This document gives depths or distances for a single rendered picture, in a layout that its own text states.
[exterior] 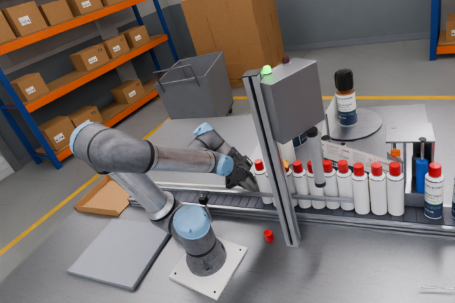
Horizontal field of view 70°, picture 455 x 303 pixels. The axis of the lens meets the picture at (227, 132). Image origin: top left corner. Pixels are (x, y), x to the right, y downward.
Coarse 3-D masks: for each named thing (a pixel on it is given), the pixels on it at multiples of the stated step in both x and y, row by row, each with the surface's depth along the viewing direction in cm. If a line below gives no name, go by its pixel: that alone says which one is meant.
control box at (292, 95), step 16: (304, 64) 89; (272, 80) 85; (288, 80) 86; (304, 80) 89; (272, 96) 85; (288, 96) 88; (304, 96) 91; (320, 96) 94; (272, 112) 89; (288, 112) 89; (304, 112) 92; (320, 112) 96; (272, 128) 93; (288, 128) 91; (304, 128) 94
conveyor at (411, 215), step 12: (180, 192) 155; (192, 192) 153; (216, 204) 141; (228, 204) 139; (240, 204) 136; (252, 204) 135; (264, 204) 133; (348, 216) 116; (360, 216) 114; (372, 216) 113; (384, 216) 111; (408, 216) 109; (420, 216) 108; (444, 216) 105
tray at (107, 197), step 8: (104, 184) 190; (112, 184) 188; (88, 192) 180; (96, 192) 185; (104, 192) 183; (112, 192) 180; (120, 192) 178; (80, 200) 176; (88, 200) 180; (96, 200) 178; (104, 200) 176; (112, 200) 173; (120, 200) 172; (80, 208) 172; (88, 208) 168; (96, 208) 165; (104, 208) 169; (112, 208) 167; (120, 208) 165
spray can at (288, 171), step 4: (288, 168) 120; (288, 172) 119; (288, 176) 119; (288, 180) 120; (292, 180) 121; (288, 184) 121; (292, 184) 122; (292, 188) 122; (292, 192) 123; (292, 200) 125; (296, 200) 125; (296, 204) 126
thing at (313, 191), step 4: (308, 164) 114; (308, 168) 115; (308, 172) 116; (312, 172) 115; (308, 176) 116; (312, 176) 115; (308, 180) 117; (312, 180) 115; (308, 184) 119; (312, 184) 116; (312, 188) 118; (316, 188) 117; (320, 188) 117; (312, 192) 119; (316, 192) 118; (320, 192) 118; (312, 200) 121; (312, 204) 123; (316, 204) 121; (320, 204) 121; (324, 204) 122; (316, 208) 122; (320, 208) 122
